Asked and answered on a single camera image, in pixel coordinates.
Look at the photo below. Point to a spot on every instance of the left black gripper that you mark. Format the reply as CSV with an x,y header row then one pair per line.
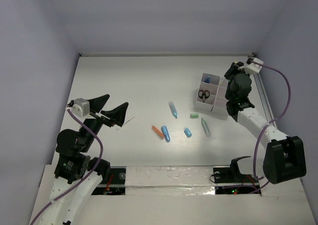
x,y
100,115

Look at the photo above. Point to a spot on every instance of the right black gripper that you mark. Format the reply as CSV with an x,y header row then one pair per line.
x,y
233,68

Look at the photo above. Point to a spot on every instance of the black handled scissors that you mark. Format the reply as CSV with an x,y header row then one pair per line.
x,y
203,95

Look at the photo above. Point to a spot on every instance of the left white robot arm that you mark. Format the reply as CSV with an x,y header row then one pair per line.
x,y
80,167

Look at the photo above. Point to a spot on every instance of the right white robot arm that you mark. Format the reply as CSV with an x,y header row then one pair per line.
x,y
284,158

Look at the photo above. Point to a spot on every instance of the white marker pen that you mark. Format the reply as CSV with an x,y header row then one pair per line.
x,y
127,121

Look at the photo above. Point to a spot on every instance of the white divided organizer box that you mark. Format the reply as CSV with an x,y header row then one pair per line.
x,y
216,103

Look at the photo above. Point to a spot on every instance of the orange highlighter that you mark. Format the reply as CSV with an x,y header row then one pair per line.
x,y
158,132

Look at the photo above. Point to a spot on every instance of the large blue highlighter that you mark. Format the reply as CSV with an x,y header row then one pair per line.
x,y
165,133

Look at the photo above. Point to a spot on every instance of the green eraser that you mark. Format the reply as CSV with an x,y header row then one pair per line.
x,y
194,116

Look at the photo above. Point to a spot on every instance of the grey green tipped marker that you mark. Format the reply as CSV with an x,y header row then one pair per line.
x,y
205,128

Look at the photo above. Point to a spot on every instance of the blue marker upright tip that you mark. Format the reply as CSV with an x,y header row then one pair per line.
x,y
173,109

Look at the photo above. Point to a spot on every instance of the short blue eraser cap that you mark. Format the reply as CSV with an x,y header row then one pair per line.
x,y
187,132

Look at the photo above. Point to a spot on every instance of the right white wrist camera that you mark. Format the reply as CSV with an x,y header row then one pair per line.
x,y
253,66

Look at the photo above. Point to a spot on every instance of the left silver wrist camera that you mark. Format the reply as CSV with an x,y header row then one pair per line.
x,y
79,107

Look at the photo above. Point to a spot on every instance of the aluminium side rail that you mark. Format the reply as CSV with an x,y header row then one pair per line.
x,y
258,97

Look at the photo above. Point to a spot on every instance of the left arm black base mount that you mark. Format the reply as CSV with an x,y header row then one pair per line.
x,y
114,184

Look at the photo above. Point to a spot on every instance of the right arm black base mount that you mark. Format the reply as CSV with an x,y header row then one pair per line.
x,y
228,180

